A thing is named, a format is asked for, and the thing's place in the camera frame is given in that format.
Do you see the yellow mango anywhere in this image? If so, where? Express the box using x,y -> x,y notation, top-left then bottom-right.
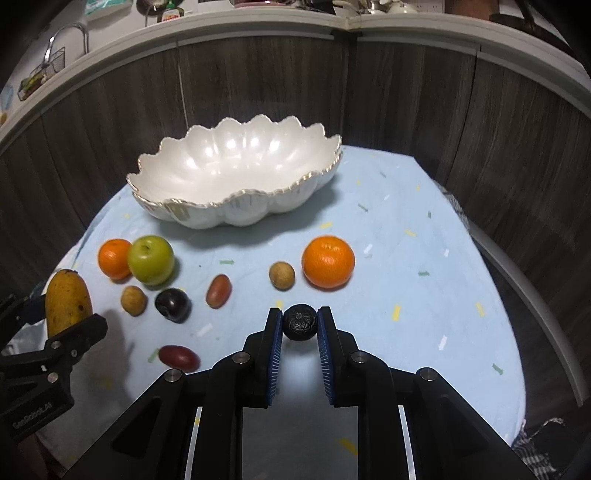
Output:
45,269 -> 93,338

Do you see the small black fruit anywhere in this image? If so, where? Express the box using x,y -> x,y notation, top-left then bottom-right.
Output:
281,304 -> 318,341

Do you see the red grape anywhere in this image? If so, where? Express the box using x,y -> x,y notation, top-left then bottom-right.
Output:
158,345 -> 200,373
205,274 -> 232,309

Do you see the large orange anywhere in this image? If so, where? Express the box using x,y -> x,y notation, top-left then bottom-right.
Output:
301,236 -> 356,290

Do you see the dark purple plum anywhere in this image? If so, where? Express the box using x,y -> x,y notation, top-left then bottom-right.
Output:
154,288 -> 191,324

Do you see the small orange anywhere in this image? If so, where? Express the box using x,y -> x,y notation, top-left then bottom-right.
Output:
97,239 -> 131,281

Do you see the green apple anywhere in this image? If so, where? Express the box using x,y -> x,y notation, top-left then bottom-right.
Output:
127,235 -> 175,286

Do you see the chrome kitchen faucet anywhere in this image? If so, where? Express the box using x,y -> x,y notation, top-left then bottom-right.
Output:
41,21 -> 90,68

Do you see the light blue tablecloth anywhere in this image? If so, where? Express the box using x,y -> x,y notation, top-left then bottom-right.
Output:
39,147 -> 525,467

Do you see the white scalloped ceramic bowl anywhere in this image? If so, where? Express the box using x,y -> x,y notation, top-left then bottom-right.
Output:
126,114 -> 342,230

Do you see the blue wipes package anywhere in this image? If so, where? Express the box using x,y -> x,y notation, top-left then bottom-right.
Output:
84,0 -> 133,22

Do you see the green dish soap bottle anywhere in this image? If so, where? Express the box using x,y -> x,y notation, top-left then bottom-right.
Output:
159,0 -> 184,22

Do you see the black wok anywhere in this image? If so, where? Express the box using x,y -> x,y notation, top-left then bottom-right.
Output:
489,0 -> 575,57

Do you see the wire sink caddy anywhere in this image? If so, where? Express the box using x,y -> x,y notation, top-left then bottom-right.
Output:
18,47 -> 65,102

